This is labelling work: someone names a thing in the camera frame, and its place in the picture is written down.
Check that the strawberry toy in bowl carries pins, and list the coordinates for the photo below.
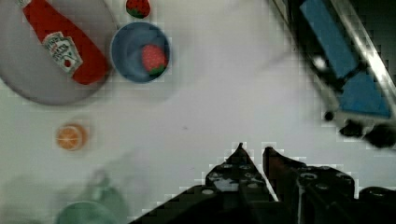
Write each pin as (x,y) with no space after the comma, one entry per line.
(154,59)

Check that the blue bowl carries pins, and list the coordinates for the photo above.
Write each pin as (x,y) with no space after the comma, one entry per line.
(126,50)

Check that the red plush ketchup bottle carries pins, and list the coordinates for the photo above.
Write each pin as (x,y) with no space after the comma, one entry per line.
(68,46)

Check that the strawberry toy on table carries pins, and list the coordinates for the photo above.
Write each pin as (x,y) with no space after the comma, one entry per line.
(138,8)

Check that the green measuring cup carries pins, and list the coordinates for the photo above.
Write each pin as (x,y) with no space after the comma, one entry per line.
(99,203)

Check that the grey round plate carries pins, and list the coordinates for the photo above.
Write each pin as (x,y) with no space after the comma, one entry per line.
(28,69)

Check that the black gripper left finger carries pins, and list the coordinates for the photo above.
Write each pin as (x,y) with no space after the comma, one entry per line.
(234,192)

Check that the orange slice toy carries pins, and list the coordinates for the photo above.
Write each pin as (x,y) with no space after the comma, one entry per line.
(71,137)

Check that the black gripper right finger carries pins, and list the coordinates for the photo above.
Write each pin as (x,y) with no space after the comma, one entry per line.
(324,195)

